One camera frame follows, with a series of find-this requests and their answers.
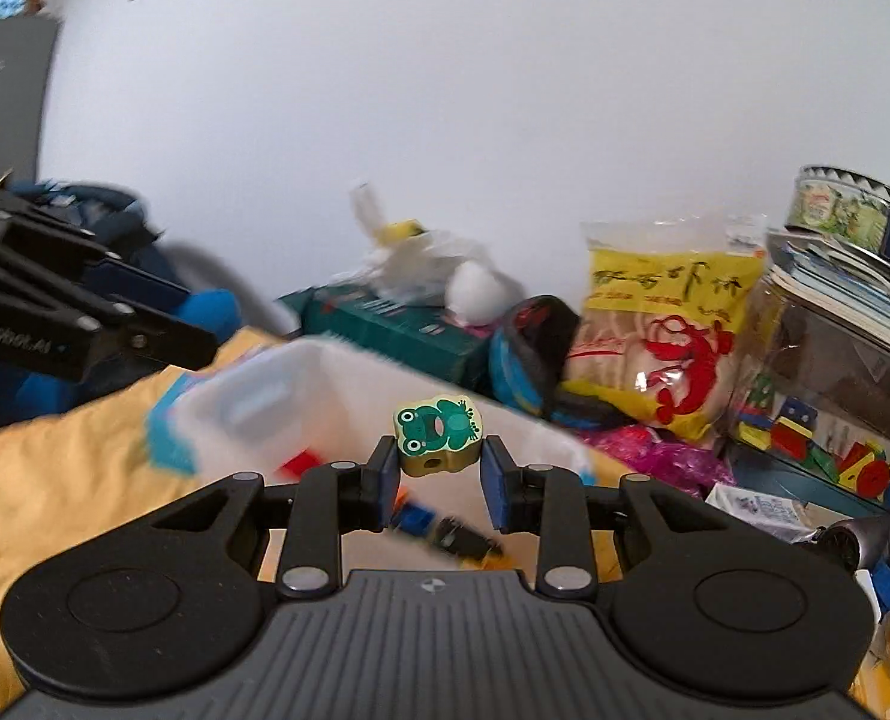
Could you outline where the clear box of toy blocks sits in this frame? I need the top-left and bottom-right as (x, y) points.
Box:
(730, 277), (890, 518)

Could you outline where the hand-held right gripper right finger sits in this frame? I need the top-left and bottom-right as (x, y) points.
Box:
(479, 435), (723, 597)

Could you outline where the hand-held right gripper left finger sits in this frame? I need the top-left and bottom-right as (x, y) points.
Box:
(156, 435), (402, 601)

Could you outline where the teal cardboard box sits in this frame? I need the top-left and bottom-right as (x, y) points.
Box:
(280, 285), (495, 398)

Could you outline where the black toy car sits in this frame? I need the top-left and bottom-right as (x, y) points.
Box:
(424, 514), (504, 562)

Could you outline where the grey rounded object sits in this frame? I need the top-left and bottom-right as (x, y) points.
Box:
(164, 240), (300, 335)

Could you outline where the yellow red snack bag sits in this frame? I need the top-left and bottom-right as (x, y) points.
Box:
(580, 214), (768, 443)

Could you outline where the round printed tin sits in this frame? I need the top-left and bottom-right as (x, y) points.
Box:
(786, 163), (890, 256)

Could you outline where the white plastic bin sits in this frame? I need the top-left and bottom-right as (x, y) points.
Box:
(145, 337), (626, 586)

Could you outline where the small white box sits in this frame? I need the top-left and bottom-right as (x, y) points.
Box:
(703, 481), (821, 545)

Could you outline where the pink tinsel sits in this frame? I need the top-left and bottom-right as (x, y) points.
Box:
(580, 424), (738, 500)

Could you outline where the light blue box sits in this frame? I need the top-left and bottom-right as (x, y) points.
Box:
(143, 371), (200, 477)

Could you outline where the blue toy piece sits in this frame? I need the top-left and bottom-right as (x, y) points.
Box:
(394, 502), (440, 537)

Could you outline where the black blue bag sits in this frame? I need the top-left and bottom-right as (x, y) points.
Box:
(488, 296), (641, 432)

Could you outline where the green frog wooden block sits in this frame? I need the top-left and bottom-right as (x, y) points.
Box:
(392, 397), (485, 479)

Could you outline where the blue black backpack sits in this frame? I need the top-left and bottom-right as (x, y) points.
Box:
(2, 180), (243, 421)

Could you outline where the white plastic bag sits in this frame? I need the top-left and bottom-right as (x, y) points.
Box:
(349, 181), (491, 308)

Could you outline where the yellow cloth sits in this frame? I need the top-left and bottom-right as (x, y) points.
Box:
(0, 326), (641, 706)

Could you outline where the red building block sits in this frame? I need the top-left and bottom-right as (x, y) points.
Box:
(274, 448), (327, 482)

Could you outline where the dark small device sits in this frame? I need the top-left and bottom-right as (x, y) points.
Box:
(816, 514), (890, 578)

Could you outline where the stack of books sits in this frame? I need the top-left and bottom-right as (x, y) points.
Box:
(763, 229), (890, 372)

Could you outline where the dark grey cabinet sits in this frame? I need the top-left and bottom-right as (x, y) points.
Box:
(0, 15), (60, 188)

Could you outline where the white round object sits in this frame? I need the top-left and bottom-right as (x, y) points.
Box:
(445, 261), (525, 323)

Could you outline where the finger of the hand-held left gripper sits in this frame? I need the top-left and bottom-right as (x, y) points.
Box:
(0, 180), (191, 310)
(0, 234), (219, 372)

